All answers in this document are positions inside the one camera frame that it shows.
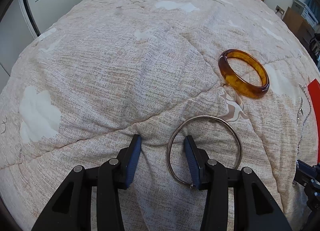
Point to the beige cloud-patterned blanket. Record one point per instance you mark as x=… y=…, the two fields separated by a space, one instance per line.
x=100 y=70

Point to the white printer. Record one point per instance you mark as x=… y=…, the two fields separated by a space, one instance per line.
x=310 y=15

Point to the red cardboard box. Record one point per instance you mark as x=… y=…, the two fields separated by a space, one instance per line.
x=316 y=100

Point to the wooden cabinet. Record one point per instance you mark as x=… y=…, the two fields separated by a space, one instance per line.
x=295 y=20

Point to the grey storage box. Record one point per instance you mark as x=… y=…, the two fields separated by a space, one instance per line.
x=297 y=4

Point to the white door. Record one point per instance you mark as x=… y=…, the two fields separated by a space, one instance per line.
x=15 y=33

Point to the thin silver bangle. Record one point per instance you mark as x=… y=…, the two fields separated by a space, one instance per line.
x=169 y=150

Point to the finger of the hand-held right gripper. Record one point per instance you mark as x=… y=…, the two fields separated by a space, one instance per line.
x=306 y=168
x=312 y=198

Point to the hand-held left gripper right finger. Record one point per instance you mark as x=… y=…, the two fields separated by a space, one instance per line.
x=192 y=163

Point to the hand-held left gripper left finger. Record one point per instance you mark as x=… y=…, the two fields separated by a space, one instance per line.
x=132 y=163

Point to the long teal curtain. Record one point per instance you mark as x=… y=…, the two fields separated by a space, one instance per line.
x=314 y=1

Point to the amber bangle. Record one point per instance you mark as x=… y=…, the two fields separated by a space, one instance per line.
x=240 y=84

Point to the black bag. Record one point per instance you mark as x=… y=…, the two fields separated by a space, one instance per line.
x=315 y=45

